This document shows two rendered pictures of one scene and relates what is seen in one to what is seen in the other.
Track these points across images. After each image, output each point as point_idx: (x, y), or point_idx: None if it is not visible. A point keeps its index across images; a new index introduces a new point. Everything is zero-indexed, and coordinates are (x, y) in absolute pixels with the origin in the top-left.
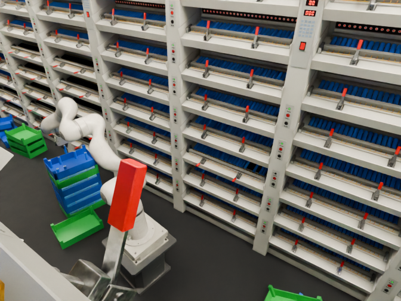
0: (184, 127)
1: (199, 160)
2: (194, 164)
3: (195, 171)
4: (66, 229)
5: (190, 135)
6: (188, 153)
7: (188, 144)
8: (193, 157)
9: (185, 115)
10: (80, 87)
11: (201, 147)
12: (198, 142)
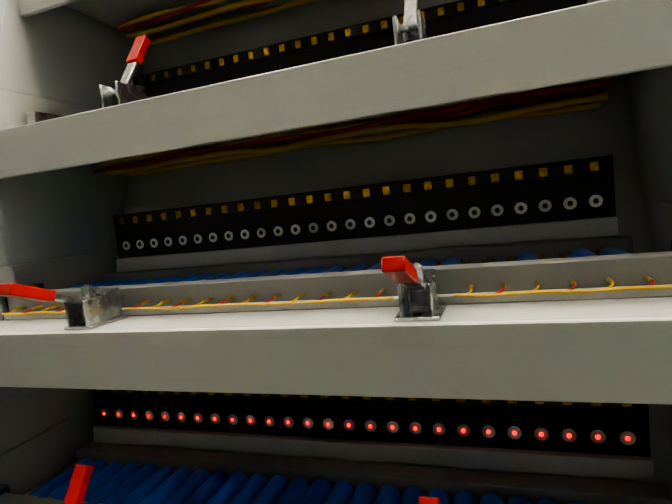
0: (6, 121)
1: (62, 325)
2: (15, 372)
3: (31, 502)
4: None
5: (30, 124)
6: (0, 321)
7: (26, 282)
8: (26, 325)
9: (33, 66)
10: None
11: (115, 284)
12: (79, 161)
